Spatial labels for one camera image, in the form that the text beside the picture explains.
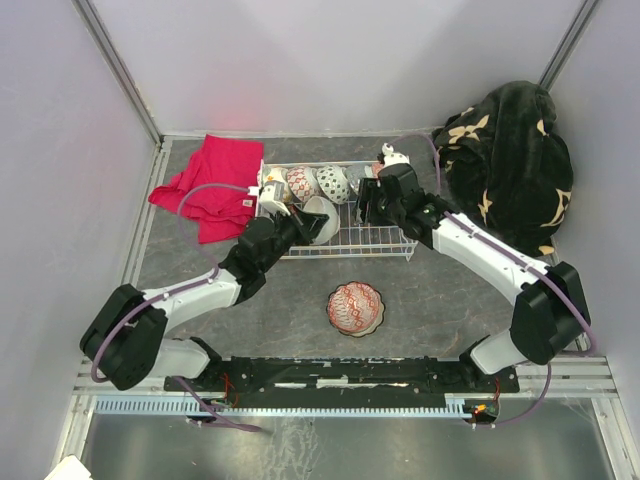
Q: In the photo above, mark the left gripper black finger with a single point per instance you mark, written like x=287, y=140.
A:
x=307, y=234
x=300, y=216

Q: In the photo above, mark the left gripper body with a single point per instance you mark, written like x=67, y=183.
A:
x=285, y=236

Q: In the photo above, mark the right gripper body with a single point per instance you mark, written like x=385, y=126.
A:
x=390, y=212

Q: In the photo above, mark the white wire dish rack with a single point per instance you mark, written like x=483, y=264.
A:
x=355, y=240

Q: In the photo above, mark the red rimmed bowl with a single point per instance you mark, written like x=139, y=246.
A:
x=333, y=183

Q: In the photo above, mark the blue triangle pattern bowl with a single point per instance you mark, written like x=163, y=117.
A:
x=302, y=182

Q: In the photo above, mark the floral orange green bowl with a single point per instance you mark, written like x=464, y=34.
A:
x=276, y=174

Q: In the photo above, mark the grey hexagon pattern bowl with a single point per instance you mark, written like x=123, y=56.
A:
x=355, y=173

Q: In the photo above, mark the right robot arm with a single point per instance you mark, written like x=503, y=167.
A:
x=549, y=306

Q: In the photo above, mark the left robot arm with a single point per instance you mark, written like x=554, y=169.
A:
x=127, y=337

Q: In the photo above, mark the red folded t-shirt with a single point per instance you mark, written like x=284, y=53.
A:
x=212, y=190

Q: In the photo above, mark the black floral blanket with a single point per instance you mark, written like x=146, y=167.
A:
x=506, y=168

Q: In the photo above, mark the white paper corner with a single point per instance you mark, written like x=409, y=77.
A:
x=69, y=468

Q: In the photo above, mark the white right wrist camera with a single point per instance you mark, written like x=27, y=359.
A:
x=389, y=157

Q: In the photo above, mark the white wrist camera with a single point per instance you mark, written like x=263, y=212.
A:
x=389, y=157
x=270, y=198

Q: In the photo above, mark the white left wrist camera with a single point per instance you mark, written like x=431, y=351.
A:
x=270, y=198

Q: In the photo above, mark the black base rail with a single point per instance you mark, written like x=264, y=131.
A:
x=334, y=383

